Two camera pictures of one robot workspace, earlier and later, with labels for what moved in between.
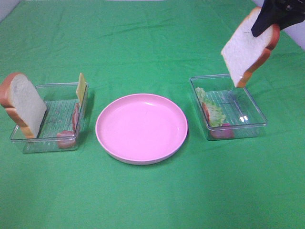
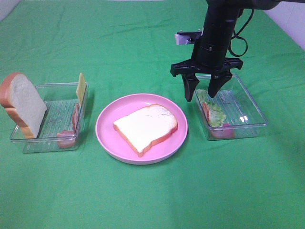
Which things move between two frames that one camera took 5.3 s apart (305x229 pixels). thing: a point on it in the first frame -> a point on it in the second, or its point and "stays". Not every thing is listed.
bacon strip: [66, 139] stays
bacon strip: [224, 131] stays
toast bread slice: [244, 52] -> [141, 128]
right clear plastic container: [227, 112] stays
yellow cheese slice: [81, 89] stays
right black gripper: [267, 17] -> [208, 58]
